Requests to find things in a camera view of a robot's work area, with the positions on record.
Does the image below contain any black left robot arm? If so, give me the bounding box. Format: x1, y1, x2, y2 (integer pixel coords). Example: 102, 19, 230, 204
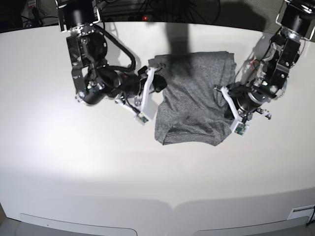
215, 0, 315, 136

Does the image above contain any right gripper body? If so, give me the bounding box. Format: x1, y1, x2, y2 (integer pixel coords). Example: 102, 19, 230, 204
106, 66, 167, 106

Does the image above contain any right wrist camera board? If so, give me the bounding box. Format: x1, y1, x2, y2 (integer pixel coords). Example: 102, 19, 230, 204
134, 113, 150, 126

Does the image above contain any black power strip red light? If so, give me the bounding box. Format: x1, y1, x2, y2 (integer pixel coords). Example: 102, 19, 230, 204
102, 14, 152, 22

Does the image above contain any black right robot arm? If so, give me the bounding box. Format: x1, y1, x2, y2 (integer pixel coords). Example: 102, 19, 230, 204
55, 0, 167, 124

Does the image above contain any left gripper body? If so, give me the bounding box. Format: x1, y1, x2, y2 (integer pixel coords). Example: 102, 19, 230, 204
227, 82, 275, 120

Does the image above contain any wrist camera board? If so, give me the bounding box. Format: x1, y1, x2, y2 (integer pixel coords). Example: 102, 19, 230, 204
230, 120, 249, 137
134, 113, 150, 126

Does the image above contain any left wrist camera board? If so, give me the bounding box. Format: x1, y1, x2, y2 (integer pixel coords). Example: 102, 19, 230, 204
230, 120, 249, 137

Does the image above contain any grey long-sleeve T-shirt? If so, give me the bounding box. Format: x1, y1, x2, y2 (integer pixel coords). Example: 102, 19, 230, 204
149, 51, 236, 146

